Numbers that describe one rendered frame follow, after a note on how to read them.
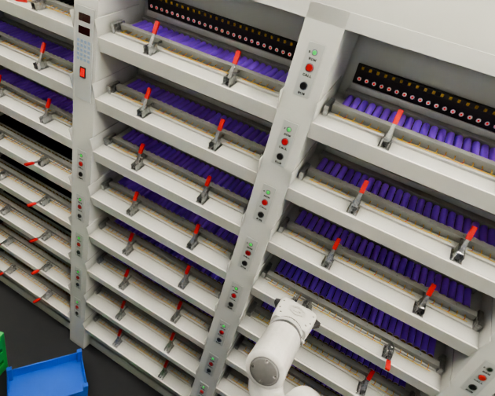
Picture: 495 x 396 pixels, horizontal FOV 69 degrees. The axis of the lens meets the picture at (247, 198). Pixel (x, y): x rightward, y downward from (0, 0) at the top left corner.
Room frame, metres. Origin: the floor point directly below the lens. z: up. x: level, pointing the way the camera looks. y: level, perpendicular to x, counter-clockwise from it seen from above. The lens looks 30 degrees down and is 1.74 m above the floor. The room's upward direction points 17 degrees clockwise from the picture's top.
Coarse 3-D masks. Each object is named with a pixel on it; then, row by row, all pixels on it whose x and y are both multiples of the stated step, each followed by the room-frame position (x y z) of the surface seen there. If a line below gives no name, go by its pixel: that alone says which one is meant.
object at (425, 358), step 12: (276, 276) 0.92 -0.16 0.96; (288, 288) 0.90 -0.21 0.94; (300, 288) 0.90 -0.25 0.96; (312, 300) 0.88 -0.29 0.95; (324, 300) 0.88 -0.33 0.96; (336, 312) 0.85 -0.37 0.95; (360, 324) 0.83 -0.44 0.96; (384, 336) 0.80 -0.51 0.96; (408, 348) 0.78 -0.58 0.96; (420, 360) 0.77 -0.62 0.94; (432, 360) 0.77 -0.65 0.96
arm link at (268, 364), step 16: (272, 336) 0.53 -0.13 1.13; (288, 336) 0.55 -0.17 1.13; (256, 352) 0.48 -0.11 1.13; (272, 352) 0.48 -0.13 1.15; (288, 352) 0.51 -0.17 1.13; (256, 368) 0.47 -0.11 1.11; (272, 368) 0.46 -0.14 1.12; (288, 368) 0.48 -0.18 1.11; (256, 384) 0.46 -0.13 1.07; (272, 384) 0.45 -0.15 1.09
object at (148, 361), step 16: (96, 320) 1.15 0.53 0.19; (96, 336) 1.08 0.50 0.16; (112, 336) 1.10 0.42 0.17; (128, 336) 1.11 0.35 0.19; (128, 352) 1.05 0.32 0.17; (144, 352) 1.06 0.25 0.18; (144, 368) 0.99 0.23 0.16; (160, 368) 1.01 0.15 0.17; (176, 368) 1.02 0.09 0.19; (176, 384) 0.96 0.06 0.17; (192, 384) 0.96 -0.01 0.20
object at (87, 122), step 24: (96, 0) 1.11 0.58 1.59; (120, 0) 1.19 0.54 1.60; (144, 0) 1.29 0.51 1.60; (96, 48) 1.10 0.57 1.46; (96, 72) 1.11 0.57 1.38; (72, 120) 1.13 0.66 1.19; (96, 120) 1.12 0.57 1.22; (72, 144) 1.13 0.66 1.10; (72, 168) 1.13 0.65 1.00; (96, 168) 1.13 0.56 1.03; (72, 192) 1.13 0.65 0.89; (72, 216) 1.13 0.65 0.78; (96, 216) 1.14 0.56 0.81; (72, 240) 1.13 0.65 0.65; (72, 264) 1.13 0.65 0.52; (72, 288) 1.13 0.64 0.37; (72, 312) 1.13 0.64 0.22; (72, 336) 1.13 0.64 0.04
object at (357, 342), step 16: (272, 256) 1.02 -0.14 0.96; (256, 288) 0.88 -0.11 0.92; (272, 288) 0.90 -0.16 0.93; (272, 304) 0.87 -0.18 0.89; (320, 320) 0.83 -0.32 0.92; (336, 336) 0.80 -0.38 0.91; (352, 336) 0.80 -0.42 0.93; (368, 336) 0.81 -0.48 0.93; (400, 336) 0.83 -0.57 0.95; (368, 352) 0.76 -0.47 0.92; (448, 352) 0.80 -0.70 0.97; (384, 368) 0.75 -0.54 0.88; (400, 368) 0.74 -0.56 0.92; (416, 368) 0.75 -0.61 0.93; (448, 368) 0.74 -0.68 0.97; (416, 384) 0.72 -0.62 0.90; (432, 384) 0.72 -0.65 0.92; (448, 384) 0.69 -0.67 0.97
